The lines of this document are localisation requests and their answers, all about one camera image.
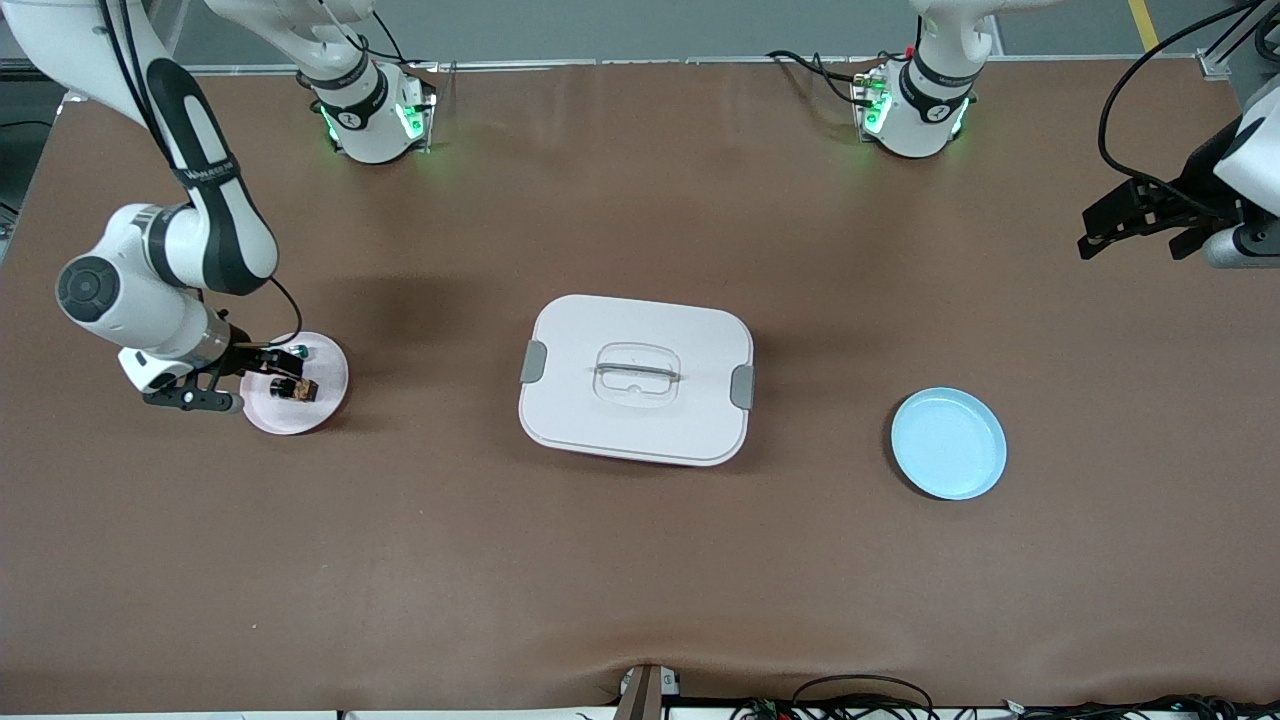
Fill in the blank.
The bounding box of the aluminium frame corner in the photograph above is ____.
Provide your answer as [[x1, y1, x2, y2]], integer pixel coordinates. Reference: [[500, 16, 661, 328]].
[[1195, 0, 1280, 81]]

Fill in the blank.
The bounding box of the black looped cable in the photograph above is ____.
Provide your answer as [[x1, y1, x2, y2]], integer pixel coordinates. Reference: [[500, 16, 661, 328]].
[[730, 675, 936, 720]]

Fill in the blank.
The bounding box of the black cable tangle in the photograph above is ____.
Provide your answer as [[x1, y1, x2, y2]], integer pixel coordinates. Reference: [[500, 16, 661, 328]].
[[1000, 693, 1280, 720]]

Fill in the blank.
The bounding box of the light blue round plate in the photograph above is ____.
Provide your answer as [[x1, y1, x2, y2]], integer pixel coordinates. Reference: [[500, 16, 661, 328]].
[[891, 387, 1008, 501]]

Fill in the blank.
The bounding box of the white lidded storage box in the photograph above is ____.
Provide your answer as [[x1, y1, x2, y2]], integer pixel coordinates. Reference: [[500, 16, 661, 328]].
[[518, 294, 756, 468]]

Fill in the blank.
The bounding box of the brown table mat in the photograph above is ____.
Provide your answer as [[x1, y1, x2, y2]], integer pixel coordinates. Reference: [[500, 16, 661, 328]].
[[0, 58, 1280, 713]]

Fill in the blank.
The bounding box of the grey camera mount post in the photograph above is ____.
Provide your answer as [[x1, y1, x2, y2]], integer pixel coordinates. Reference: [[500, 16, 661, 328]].
[[612, 663, 683, 720]]

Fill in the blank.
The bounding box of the black base cable bundle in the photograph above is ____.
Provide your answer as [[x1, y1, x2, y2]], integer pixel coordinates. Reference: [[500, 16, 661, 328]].
[[340, 5, 436, 101], [768, 48, 886, 109]]

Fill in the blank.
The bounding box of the pink round plate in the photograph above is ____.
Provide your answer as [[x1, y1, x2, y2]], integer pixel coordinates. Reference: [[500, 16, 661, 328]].
[[240, 332, 350, 436]]

